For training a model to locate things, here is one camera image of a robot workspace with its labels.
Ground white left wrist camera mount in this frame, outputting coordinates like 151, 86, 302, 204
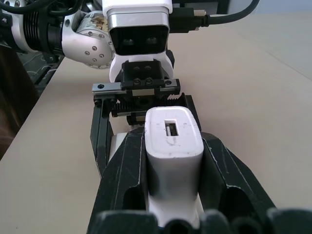
101, 0, 175, 84

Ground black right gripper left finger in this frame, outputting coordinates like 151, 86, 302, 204
87, 128, 147, 234

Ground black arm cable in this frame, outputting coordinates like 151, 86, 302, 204
0, 0, 103, 16

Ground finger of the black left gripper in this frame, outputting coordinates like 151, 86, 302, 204
180, 94, 203, 134
89, 95, 119, 179

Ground black camera cable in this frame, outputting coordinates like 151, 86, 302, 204
170, 0, 261, 34

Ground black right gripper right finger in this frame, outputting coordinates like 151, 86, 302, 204
197, 132, 281, 234

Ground white USB charger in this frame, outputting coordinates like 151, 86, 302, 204
144, 105, 205, 229

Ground dark furniture beside table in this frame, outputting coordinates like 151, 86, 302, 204
0, 45, 64, 161

